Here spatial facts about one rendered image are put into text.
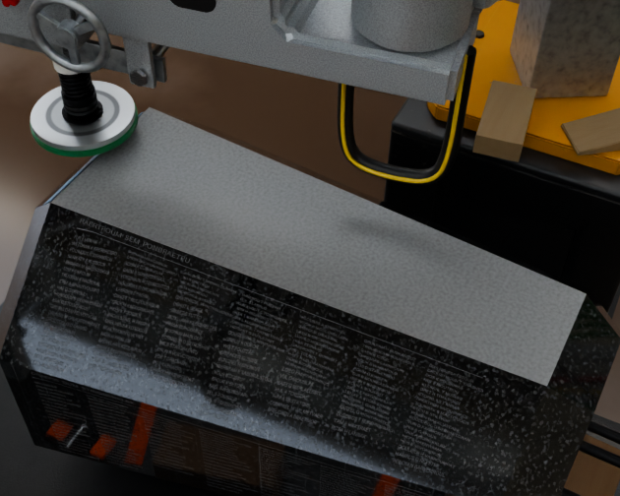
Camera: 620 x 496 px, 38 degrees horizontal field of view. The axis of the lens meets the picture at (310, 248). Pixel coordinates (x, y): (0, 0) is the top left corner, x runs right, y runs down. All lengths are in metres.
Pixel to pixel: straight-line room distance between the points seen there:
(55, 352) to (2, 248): 1.14
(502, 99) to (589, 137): 0.20
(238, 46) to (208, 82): 1.92
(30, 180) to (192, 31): 1.68
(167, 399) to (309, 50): 0.70
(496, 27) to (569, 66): 0.32
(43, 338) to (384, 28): 0.91
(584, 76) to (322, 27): 0.83
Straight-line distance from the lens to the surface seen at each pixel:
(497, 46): 2.30
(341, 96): 1.61
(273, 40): 1.48
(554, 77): 2.13
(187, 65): 3.52
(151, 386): 1.75
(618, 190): 2.04
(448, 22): 1.42
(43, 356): 1.86
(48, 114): 1.95
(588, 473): 2.29
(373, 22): 1.42
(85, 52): 1.74
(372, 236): 1.72
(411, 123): 2.10
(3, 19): 1.73
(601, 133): 2.07
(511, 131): 1.97
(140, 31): 1.59
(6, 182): 3.15
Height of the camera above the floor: 2.08
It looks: 48 degrees down
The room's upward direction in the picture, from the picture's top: 1 degrees clockwise
